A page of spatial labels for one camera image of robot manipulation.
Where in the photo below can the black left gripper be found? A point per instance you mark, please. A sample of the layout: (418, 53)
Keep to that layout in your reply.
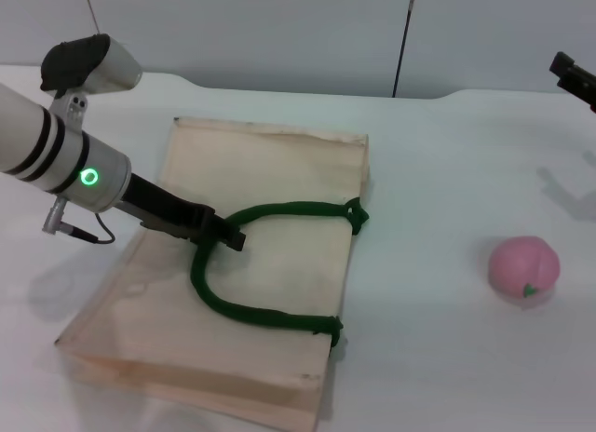
(163, 206)

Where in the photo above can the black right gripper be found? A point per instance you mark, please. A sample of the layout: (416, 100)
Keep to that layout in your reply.
(584, 85)

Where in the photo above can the pink peach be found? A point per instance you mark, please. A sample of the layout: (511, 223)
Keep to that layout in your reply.
(519, 266)

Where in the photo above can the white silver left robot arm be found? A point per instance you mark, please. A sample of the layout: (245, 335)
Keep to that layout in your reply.
(42, 143)

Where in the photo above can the silver wrist camera black cap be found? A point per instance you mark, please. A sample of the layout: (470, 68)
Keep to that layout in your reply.
(102, 64)

